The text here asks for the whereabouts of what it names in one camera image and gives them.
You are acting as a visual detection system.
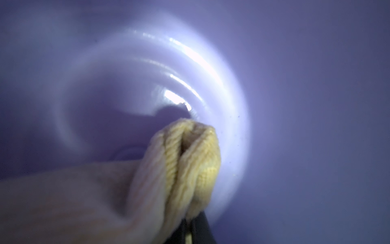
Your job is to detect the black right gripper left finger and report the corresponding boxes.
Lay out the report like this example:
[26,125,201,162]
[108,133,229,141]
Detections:
[164,220,187,244]

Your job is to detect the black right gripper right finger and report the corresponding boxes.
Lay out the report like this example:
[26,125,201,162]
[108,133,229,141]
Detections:
[191,212,216,244]

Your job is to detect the yellow cleaning cloth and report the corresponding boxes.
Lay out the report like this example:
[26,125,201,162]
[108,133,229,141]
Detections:
[1,119,221,244]

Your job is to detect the purple plastic bucket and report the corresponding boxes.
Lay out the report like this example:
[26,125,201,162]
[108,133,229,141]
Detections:
[1,1,390,244]

